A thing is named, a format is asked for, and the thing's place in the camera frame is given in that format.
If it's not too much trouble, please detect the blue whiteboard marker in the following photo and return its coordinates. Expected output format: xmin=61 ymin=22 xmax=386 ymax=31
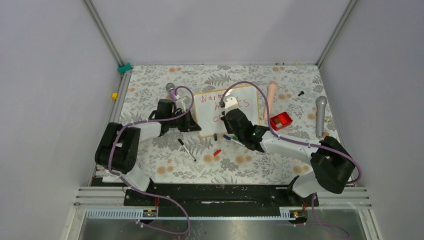
xmin=223 ymin=134 xmax=245 ymax=147

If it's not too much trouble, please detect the teal corner clamp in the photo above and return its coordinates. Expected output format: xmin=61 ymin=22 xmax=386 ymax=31
xmin=117 ymin=63 xmax=133 ymax=74

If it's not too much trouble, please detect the silver microphone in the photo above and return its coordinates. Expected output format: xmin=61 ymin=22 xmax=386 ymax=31
xmin=315 ymin=95 xmax=328 ymax=139

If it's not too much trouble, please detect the white slotted cable duct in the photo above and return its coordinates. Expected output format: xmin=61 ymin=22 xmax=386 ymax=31
xmin=85 ymin=208 xmax=296 ymax=221

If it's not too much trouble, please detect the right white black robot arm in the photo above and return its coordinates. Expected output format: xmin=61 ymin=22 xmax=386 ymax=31
xmin=221 ymin=108 xmax=355 ymax=206

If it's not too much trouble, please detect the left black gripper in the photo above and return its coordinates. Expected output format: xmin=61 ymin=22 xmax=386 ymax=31
xmin=166 ymin=109 xmax=201 ymax=132

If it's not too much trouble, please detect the floral table mat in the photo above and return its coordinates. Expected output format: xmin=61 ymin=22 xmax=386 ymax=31
xmin=119 ymin=65 xmax=326 ymax=185

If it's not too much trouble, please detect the yellow framed whiteboard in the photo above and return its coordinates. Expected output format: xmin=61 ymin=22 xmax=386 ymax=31
xmin=194 ymin=85 xmax=260 ymax=137

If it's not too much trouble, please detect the red marker cap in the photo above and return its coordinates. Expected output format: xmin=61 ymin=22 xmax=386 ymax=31
xmin=213 ymin=149 xmax=222 ymax=157

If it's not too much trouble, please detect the pink cylinder microphone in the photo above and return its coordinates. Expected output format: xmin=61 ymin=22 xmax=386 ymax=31
xmin=263 ymin=81 xmax=278 ymax=121

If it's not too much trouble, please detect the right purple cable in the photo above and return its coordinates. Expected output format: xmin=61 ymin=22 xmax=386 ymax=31
xmin=220 ymin=81 xmax=363 ymax=240

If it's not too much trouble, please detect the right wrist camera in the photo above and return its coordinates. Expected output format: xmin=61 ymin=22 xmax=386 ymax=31
xmin=219 ymin=94 xmax=239 ymax=116

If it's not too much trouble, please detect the black whiteboard marker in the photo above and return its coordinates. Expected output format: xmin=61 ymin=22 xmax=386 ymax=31
xmin=177 ymin=138 xmax=197 ymax=162

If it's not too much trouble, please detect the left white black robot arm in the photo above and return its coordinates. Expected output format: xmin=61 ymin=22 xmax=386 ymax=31
xmin=94 ymin=99 xmax=201 ymax=206

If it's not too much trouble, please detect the yellow small cube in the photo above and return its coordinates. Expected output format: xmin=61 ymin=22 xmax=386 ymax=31
xmin=111 ymin=92 xmax=118 ymax=100

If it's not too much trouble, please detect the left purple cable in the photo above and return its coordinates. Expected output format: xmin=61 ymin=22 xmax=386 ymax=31
xmin=107 ymin=86 xmax=196 ymax=236

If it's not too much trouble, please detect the purple glitter microphone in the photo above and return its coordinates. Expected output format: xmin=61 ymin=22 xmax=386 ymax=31
xmin=165 ymin=82 xmax=180 ymax=103

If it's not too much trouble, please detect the red small box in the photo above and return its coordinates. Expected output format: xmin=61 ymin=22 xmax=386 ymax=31
xmin=270 ymin=111 xmax=293 ymax=131

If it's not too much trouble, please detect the purple cable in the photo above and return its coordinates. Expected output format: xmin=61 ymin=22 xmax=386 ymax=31
xmin=107 ymin=86 xmax=196 ymax=236
xmin=220 ymin=81 xmax=363 ymax=240

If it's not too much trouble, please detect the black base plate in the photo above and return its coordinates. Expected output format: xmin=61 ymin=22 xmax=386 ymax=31
xmin=123 ymin=183 xmax=319 ymax=217

